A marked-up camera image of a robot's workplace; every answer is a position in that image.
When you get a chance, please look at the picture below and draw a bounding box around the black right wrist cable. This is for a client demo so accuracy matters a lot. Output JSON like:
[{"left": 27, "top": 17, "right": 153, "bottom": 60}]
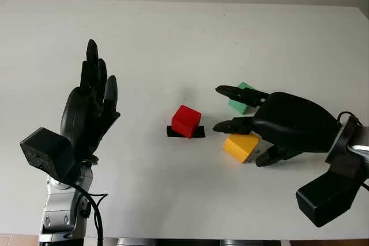
[{"left": 336, "top": 111, "right": 364, "bottom": 128}]

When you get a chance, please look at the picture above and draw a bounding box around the dark grey robot torso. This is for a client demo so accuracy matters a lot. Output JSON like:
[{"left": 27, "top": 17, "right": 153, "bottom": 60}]
[{"left": 115, "top": 237, "right": 289, "bottom": 246}]

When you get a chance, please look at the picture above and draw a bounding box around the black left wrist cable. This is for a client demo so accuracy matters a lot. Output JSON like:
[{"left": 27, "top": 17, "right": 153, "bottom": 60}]
[{"left": 62, "top": 181, "right": 109, "bottom": 246}]

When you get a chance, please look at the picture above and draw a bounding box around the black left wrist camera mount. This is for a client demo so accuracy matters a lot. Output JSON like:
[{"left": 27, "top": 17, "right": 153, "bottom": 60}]
[{"left": 19, "top": 127, "right": 81, "bottom": 184}]

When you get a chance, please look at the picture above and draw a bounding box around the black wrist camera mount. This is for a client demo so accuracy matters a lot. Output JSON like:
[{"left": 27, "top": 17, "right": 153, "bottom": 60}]
[
  {"left": 295, "top": 115, "right": 366, "bottom": 228},
  {"left": 19, "top": 127, "right": 81, "bottom": 184}
]

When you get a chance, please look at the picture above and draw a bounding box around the yellow cube block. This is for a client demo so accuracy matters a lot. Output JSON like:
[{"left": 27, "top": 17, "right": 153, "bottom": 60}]
[{"left": 222, "top": 132, "right": 262, "bottom": 164}]

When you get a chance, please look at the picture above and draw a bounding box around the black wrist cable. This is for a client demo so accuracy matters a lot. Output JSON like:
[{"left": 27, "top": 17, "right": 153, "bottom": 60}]
[
  {"left": 62, "top": 181, "right": 109, "bottom": 246},
  {"left": 336, "top": 111, "right": 364, "bottom": 128}
]

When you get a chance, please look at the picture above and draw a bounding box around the green cube block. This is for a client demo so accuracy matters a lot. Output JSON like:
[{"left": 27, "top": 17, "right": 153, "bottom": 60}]
[{"left": 227, "top": 82, "right": 258, "bottom": 115}]

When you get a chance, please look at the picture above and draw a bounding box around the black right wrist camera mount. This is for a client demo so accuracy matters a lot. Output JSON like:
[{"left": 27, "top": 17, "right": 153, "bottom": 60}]
[{"left": 295, "top": 115, "right": 366, "bottom": 228}]

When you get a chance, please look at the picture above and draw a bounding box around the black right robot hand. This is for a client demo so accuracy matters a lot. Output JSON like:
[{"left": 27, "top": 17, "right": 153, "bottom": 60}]
[{"left": 212, "top": 85, "right": 342, "bottom": 168}]

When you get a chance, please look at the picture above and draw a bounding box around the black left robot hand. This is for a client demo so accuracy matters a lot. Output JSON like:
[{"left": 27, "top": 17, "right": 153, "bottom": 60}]
[{"left": 60, "top": 39, "right": 121, "bottom": 161}]

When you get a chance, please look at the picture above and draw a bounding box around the red cube block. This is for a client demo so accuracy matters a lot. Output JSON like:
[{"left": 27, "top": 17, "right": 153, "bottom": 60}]
[{"left": 171, "top": 105, "right": 202, "bottom": 139}]

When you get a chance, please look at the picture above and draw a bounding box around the black tape strip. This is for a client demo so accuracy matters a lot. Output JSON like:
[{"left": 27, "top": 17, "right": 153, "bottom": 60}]
[{"left": 166, "top": 124, "right": 206, "bottom": 139}]

